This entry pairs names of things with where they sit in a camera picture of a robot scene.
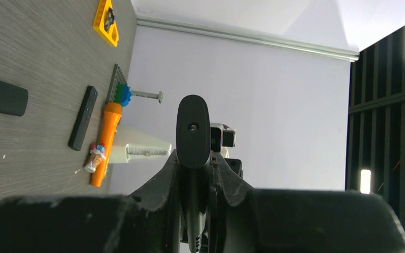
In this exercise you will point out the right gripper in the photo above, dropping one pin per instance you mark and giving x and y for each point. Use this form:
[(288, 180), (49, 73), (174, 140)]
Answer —
[(235, 165)]

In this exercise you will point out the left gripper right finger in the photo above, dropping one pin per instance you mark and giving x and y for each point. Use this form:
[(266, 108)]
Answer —
[(247, 219)]

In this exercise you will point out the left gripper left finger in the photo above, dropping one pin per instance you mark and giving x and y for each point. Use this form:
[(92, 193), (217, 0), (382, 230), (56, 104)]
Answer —
[(148, 220)]

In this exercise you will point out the black remote control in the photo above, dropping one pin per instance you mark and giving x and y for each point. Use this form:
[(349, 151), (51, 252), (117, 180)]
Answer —
[(83, 118), (193, 148)]

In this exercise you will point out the black remote battery cover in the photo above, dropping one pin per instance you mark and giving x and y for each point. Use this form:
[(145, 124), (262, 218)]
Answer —
[(13, 99)]

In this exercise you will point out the small ice cream toy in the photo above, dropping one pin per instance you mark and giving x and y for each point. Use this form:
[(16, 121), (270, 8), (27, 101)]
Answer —
[(96, 157)]

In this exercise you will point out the grey lego technic beam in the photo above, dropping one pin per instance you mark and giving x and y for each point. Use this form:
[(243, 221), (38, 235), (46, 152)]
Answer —
[(155, 96)]

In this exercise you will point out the orange plastic flashlight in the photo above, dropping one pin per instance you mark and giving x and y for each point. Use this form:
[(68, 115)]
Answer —
[(111, 116)]

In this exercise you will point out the blue lego brick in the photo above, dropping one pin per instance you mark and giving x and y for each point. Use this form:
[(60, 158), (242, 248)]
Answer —
[(123, 95)]

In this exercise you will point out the grey lego baseplate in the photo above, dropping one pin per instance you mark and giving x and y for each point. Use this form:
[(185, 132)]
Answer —
[(117, 78)]

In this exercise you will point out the yellow triangular toy block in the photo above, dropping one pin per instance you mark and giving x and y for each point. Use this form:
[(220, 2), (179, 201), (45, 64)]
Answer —
[(104, 23)]

